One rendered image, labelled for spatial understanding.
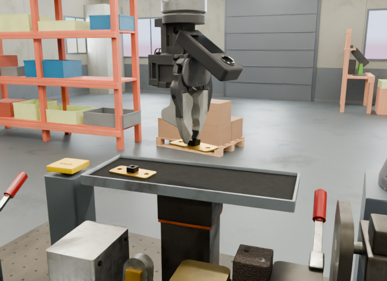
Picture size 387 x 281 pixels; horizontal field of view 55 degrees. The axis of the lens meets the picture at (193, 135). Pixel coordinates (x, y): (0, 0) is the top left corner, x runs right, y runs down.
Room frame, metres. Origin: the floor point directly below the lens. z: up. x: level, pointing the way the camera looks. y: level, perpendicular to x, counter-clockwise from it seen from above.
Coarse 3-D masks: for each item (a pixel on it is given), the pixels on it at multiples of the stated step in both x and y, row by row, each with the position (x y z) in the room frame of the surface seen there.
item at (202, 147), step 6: (192, 138) 0.64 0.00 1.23; (174, 144) 0.63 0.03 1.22; (180, 144) 0.63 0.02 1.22; (186, 144) 0.63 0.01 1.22; (192, 144) 0.62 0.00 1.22; (198, 144) 0.62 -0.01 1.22; (204, 144) 0.63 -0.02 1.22; (198, 150) 0.60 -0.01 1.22; (204, 150) 0.59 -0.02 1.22; (210, 150) 0.60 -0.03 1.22
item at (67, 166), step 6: (54, 162) 0.71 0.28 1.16; (60, 162) 0.71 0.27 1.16; (66, 162) 0.71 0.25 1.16; (72, 162) 0.71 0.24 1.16; (78, 162) 0.71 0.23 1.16; (84, 162) 0.72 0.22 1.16; (48, 168) 0.69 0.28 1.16; (54, 168) 0.69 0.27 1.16; (60, 168) 0.68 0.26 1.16; (66, 168) 0.68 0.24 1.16; (72, 168) 0.68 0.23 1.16; (78, 168) 0.69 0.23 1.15
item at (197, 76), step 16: (176, 16) 0.61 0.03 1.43; (192, 16) 0.61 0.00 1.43; (176, 32) 0.65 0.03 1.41; (160, 48) 0.66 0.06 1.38; (176, 48) 0.63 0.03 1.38; (160, 64) 0.64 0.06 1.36; (176, 64) 0.61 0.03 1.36; (192, 64) 0.61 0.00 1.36; (160, 80) 0.64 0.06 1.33; (192, 80) 0.61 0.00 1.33; (208, 80) 0.65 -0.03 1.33
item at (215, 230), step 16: (160, 208) 0.61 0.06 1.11; (176, 208) 0.60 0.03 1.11; (192, 208) 0.59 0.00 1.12; (208, 208) 0.58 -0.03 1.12; (176, 224) 0.60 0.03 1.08; (192, 224) 0.59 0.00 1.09; (208, 224) 0.58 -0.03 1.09; (176, 240) 0.60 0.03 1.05; (192, 240) 0.59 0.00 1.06; (208, 240) 0.58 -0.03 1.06; (176, 256) 0.60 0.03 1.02; (192, 256) 0.59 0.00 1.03; (208, 256) 0.58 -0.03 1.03
